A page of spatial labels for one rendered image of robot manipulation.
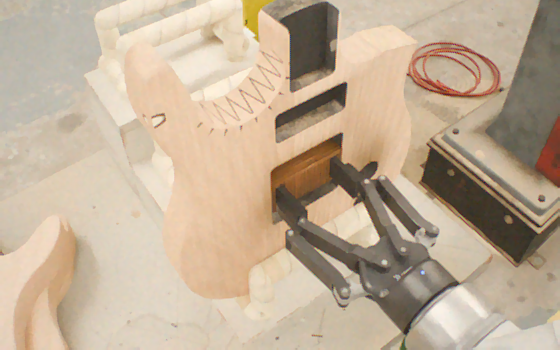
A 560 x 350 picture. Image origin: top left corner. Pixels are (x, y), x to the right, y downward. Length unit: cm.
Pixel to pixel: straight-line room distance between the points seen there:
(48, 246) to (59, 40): 237
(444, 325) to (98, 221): 59
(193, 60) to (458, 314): 58
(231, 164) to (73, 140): 195
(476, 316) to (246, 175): 26
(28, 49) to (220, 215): 259
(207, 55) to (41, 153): 164
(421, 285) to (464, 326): 6
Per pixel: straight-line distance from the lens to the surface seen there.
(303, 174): 63
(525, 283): 206
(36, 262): 78
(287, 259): 70
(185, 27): 80
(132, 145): 84
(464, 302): 53
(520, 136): 195
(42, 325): 79
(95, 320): 83
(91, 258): 89
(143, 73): 44
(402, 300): 54
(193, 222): 57
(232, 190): 57
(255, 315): 75
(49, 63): 295
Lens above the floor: 164
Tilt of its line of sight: 49 degrees down
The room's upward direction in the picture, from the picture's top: straight up
